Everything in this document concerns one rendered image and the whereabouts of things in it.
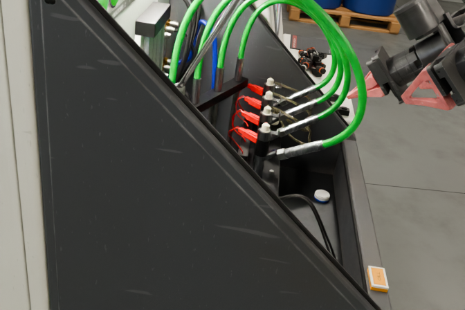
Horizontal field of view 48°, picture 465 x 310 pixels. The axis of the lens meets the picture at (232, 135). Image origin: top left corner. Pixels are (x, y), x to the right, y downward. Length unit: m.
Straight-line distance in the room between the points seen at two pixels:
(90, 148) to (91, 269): 0.23
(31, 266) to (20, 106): 0.29
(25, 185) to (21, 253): 0.14
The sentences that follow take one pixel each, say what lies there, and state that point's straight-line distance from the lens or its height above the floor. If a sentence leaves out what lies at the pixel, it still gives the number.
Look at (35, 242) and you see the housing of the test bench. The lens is 0.88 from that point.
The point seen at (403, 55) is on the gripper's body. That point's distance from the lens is 0.98.
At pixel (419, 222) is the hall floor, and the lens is 2.93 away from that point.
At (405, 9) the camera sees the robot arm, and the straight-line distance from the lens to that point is 0.95.
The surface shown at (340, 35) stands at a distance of 0.86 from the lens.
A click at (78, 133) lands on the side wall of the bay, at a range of 0.73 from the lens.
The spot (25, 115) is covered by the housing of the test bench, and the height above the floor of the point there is 1.26.
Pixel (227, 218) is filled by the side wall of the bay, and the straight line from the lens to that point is 0.76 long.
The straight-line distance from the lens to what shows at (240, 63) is 1.26.
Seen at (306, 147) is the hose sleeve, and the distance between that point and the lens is 0.95.
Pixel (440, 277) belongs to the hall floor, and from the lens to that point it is 2.64.
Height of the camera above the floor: 1.61
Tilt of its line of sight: 29 degrees down
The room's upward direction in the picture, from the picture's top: 8 degrees clockwise
